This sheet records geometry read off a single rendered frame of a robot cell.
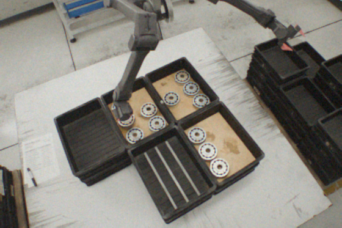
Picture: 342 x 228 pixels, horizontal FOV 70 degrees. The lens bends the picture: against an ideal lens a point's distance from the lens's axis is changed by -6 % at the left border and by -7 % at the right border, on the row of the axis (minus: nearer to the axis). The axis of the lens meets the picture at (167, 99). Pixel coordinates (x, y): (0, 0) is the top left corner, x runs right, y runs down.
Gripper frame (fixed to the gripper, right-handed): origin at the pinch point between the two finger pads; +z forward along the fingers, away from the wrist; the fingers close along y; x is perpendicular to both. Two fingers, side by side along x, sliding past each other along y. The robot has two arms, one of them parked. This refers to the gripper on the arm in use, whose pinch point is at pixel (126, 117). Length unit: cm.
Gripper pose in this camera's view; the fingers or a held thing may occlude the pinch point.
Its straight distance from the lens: 151.4
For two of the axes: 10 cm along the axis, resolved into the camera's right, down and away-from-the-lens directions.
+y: 8.8, -4.3, 2.0
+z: 0.6, 5.1, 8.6
